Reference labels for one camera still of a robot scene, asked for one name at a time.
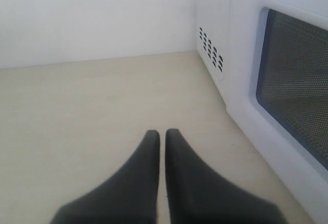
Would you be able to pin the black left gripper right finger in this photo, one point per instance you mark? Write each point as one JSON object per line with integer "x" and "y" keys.
{"x": 197, "y": 194}

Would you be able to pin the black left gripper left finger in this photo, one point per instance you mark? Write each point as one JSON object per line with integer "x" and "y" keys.
{"x": 128, "y": 196}

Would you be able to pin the white microwave door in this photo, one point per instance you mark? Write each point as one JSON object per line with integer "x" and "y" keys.
{"x": 289, "y": 85}

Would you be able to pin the white Midea microwave oven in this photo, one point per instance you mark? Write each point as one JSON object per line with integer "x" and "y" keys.
{"x": 230, "y": 55}

